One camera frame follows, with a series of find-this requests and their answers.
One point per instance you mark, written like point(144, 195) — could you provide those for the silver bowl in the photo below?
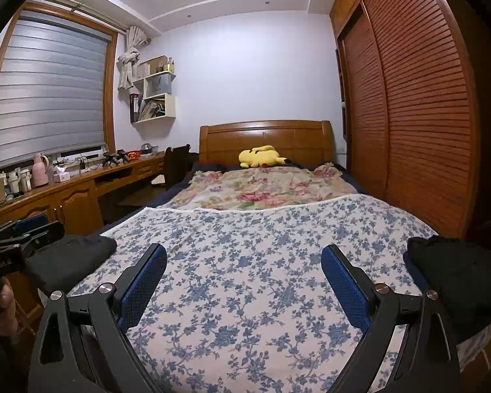
point(149, 148)

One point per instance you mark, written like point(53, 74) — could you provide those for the black tools on desk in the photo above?
point(114, 158)

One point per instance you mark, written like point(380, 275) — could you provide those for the wooden window frame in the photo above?
point(111, 90)

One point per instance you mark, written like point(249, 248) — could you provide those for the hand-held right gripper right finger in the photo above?
point(345, 290)

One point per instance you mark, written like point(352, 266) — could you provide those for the dark wooden chair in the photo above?
point(178, 163)

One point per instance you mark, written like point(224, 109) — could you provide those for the curtain rod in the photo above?
point(77, 4)

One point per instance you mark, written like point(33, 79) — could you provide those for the red basket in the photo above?
point(136, 155)

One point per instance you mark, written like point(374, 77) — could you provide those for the white bottles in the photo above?
point(18, 180)

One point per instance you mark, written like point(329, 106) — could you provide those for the white paper bag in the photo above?
point(158, 86)

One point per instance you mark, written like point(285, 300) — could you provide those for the black zip jacket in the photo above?
point(73, 256)

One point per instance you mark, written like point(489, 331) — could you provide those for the wooden desk cabinet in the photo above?
point(73, 204)

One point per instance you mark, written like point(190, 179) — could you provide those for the grey window blind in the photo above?
point(49, 98)

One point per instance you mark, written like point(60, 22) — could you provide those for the blue floral bedspread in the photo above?
point(249, 274)

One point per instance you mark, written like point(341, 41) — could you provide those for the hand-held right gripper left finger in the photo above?
point(143, 290)

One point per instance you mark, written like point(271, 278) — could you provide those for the small white box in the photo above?
point(61, 176)

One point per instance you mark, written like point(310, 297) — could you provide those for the person's left hand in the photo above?
point(7, 309)

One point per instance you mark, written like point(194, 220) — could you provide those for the tied beige curtain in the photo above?
point(129, 63)

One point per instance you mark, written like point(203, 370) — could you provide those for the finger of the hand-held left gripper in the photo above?
point(26, 224)
point(41, 237)

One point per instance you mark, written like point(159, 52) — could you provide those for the folded navy garment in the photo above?
point(417, 274)

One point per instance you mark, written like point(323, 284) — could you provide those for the pink floral blanket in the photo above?
point(270, 184)

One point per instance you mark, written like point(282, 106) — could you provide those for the wooden louvered wardrobe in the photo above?
point(425, 110)

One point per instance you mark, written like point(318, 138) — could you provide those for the pink kettle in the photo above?
point(41, 174)

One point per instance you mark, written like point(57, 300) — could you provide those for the yellow plush toy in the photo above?
point(260, 156)

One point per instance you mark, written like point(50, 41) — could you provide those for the white wall shelf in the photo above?
point(170, 106)

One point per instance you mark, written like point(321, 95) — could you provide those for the folded black garment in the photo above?
point(454, 274)

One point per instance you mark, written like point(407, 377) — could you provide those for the wooden headboard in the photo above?
point(229, 139)

